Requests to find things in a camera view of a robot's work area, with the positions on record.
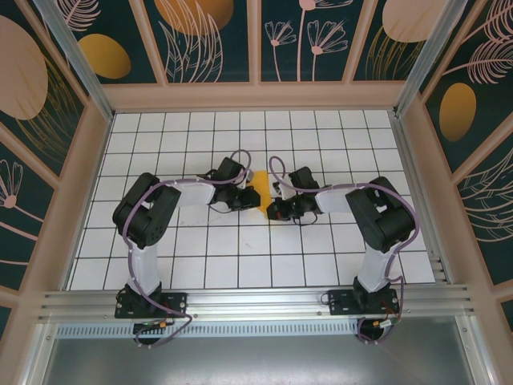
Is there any yellow paper sheet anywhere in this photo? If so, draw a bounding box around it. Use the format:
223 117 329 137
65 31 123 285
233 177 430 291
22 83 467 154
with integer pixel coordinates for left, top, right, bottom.
250 170 270 217

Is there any grey metal sheet shelf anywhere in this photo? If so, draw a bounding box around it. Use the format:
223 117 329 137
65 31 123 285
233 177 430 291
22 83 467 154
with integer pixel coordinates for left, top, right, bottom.
39 316 478 385

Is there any long aluminium base rail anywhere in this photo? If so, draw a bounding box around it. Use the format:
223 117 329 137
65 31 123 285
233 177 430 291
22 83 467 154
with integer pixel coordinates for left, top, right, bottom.
38 283 480 322

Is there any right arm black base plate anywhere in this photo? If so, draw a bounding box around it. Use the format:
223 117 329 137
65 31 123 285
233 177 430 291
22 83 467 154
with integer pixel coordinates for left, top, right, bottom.
327 288 400 318

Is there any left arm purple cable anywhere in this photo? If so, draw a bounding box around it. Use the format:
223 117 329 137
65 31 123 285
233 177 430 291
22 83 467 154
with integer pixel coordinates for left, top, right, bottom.
123 148 254 350

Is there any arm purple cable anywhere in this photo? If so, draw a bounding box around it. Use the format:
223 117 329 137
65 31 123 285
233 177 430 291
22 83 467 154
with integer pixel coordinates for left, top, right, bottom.
123 148 254 350
268 155 422 347

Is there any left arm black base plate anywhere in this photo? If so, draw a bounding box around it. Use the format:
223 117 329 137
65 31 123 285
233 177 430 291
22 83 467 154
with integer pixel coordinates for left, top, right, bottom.
115 291 189 320

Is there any slotted grey cable duct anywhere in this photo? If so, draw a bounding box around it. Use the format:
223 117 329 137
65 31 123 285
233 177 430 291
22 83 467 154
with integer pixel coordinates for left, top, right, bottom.
55 323 362 338

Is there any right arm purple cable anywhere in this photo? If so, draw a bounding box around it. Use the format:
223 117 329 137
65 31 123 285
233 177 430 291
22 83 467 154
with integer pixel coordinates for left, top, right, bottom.
268 155 422 347

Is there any aluminium side rail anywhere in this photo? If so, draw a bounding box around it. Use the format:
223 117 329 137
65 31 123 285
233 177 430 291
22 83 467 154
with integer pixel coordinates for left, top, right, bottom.
390 110 456 286

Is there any aluminium corner post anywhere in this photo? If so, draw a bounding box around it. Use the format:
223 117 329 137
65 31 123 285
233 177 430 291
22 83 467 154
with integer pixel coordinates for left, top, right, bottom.
32 0 116 121
393 0 471 118

